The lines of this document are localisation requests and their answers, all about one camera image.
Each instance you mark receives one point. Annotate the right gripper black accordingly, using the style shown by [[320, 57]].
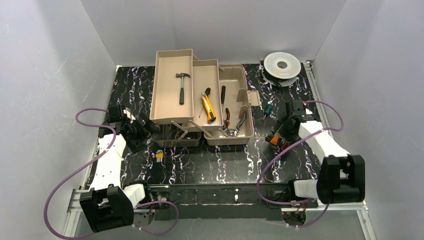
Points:
[[278, 135]]

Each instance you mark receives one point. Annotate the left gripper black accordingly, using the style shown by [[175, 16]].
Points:
[[144, 124]]

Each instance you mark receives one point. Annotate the orange black small tool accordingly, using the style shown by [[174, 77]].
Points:
[[275, 140]]

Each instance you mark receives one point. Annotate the black handled silver pliers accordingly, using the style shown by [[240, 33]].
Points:
[[234, 131]]

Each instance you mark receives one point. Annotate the black handled claw hammer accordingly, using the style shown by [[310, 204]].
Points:
[[182, 76]]

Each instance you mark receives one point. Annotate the beige plastic tool box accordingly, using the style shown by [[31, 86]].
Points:
[[193, 98]]

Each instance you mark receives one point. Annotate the orange utility knife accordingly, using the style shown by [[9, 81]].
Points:
[[211, 116]]

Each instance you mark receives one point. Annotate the yellow black screwdriver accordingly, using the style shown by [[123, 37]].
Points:
[[204, 96]]

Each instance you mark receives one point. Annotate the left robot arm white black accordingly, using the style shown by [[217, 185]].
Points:
[[108, 204]]

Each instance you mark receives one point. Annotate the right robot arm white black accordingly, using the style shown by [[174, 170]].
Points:
[[341, 177]]

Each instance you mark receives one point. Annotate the green black small tool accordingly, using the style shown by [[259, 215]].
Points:
[[267, 111]]

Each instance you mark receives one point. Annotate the yellow hex key set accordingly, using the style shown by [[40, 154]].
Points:
[[159, 155]]

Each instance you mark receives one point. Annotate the white tape roll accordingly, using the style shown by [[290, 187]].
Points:
[[281, 69]]

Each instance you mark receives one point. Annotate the black mounting plate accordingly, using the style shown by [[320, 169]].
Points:
[[221, 201]]

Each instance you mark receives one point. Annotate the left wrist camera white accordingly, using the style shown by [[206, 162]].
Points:
[[129, 115]]

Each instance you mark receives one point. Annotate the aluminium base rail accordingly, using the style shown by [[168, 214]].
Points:
[[74, 210]]

